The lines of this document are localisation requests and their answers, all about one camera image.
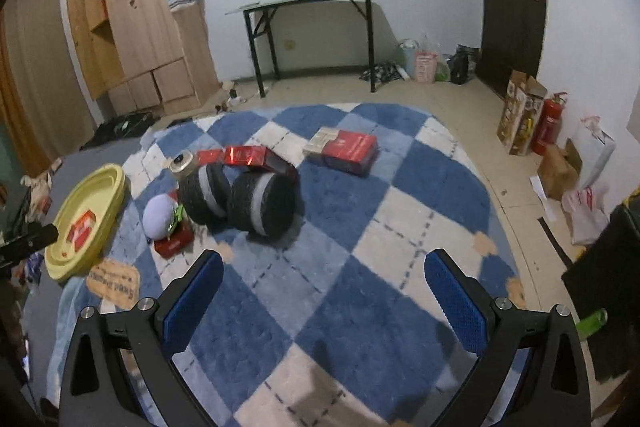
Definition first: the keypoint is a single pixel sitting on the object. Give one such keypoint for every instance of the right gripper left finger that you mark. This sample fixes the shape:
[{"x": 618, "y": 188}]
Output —
[{"x": 96, "y": 390}]

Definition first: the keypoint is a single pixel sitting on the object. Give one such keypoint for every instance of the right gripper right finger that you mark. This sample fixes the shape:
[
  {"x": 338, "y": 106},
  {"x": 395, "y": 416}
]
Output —
[{"x": 553, "y": 388}]

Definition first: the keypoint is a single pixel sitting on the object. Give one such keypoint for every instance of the red cigarette pack front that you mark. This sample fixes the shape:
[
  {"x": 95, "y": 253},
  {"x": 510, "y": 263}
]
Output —
[{"x": 80, "y": 230}]

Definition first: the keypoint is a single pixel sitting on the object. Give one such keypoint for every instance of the lavender plush ball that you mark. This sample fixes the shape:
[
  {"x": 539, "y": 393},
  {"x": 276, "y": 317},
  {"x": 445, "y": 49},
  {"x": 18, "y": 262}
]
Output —
[{"x": 158, "y": 215}]

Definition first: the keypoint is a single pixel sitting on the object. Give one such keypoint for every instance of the red box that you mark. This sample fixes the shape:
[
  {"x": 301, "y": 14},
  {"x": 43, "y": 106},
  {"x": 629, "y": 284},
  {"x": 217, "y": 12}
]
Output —
[{"x": 178, "y": 241}]

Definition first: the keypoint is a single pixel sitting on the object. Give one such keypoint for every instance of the small metal pot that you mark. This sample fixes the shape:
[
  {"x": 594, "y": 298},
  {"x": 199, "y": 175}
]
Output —
[{"x": 182, "y": 165}]

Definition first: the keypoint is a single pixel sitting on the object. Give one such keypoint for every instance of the red cigarette carton back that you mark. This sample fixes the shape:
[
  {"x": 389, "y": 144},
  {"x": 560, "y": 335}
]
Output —
[{"x": 253, "y": 157}]

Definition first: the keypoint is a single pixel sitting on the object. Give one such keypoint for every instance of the large red cigarette pack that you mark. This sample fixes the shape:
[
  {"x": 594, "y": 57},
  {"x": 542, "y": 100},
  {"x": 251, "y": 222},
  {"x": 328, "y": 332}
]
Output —
[{"x": 343, "y": 150}]

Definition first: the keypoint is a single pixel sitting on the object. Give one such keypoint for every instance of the yellow oval tray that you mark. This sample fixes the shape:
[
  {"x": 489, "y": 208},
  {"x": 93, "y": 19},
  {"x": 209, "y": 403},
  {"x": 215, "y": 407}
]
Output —
[{"x": 102, "y": 191}]

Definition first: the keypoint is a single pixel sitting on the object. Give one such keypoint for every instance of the black open suitcase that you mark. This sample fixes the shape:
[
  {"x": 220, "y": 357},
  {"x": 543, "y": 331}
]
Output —
[{"x": 124, "y": 127}]

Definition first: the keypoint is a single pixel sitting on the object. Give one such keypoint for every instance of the wooden wardrobe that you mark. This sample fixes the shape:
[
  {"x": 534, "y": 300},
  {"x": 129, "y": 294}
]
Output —
[{"x": 141, "y": 54}]

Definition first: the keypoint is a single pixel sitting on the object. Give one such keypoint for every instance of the white paper bag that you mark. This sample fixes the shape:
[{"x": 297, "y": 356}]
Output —
[{"x": 594, "y": 147}]

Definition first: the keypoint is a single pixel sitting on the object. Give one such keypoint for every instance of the red fire extinguisher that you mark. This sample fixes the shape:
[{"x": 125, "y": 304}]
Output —
[{"x": 549, "y": 122}]

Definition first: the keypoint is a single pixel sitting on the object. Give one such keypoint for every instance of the blue checkered plush rug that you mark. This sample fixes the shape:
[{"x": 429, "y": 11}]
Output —
[{"x": 333, "y": 325}]

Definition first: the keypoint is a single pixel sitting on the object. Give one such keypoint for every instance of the cardboard snack box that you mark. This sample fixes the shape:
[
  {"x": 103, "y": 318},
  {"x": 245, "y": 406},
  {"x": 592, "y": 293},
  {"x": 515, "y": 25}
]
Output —
[{"x": 521, "y": 112}]

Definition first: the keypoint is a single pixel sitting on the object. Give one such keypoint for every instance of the black folding table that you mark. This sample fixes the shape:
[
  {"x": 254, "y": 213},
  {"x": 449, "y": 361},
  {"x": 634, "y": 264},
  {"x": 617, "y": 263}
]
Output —
[{"x": 312, "y": 37}]

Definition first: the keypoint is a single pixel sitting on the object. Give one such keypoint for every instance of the green clip keychain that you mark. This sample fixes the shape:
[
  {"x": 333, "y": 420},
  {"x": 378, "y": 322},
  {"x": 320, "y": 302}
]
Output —
[{"x": 175, "y": 220}]

